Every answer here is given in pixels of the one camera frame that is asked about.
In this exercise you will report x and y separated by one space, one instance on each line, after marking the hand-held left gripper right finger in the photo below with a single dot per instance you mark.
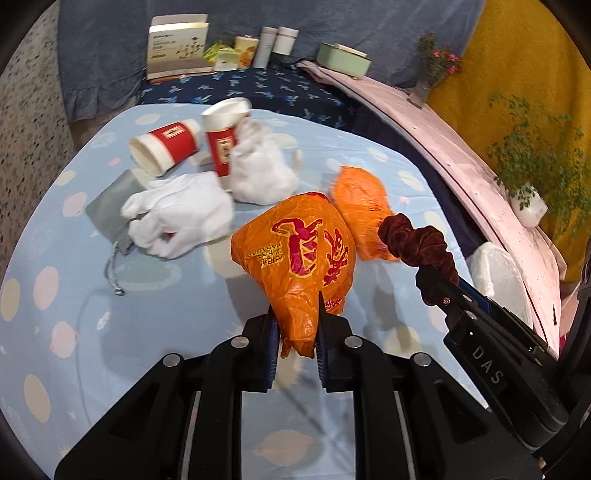
323 355

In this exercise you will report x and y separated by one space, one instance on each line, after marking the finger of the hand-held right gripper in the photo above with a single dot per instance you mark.
475 293
443 295

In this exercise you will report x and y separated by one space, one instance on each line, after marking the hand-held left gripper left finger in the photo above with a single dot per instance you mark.
270 353

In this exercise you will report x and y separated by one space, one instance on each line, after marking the white lined wastebasket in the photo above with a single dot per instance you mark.
498 277

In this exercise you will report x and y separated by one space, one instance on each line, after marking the dark red velvet scrunchie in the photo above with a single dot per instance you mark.
415 240

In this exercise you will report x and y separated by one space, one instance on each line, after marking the orange plastic bag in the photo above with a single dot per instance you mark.
364 212
295 249

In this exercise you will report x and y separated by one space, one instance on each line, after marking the white cloth glove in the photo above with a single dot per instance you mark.
184 212
263 166

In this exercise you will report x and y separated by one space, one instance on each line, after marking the red sleeved paper cup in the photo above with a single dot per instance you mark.
171 141
224 138

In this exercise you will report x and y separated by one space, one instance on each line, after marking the dark purple cloth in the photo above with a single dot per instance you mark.
457 207

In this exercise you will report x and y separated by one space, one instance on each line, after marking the green plant in white pot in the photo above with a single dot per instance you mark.
531 203

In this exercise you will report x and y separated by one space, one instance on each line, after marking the pink spotted sheet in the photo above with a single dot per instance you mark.
461 152

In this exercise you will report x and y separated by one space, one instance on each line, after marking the glass vase with pink flowers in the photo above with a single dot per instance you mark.
431 74

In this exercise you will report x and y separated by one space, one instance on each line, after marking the yellow backdrop cloth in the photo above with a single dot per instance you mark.
531 60

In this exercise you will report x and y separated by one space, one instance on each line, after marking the green tissue box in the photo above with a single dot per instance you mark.
344 57

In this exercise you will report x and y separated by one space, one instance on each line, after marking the navy floral cloth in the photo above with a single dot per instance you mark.
277 92

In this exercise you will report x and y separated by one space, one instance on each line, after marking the small green packet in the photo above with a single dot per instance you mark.
221 54

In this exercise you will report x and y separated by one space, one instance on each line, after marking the white tube bottle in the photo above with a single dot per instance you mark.
265 46

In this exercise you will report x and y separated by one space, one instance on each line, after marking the white box with plant print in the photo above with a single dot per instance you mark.
178 46

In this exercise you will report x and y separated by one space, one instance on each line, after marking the grey-blue backdrop cloth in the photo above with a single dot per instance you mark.
115 55

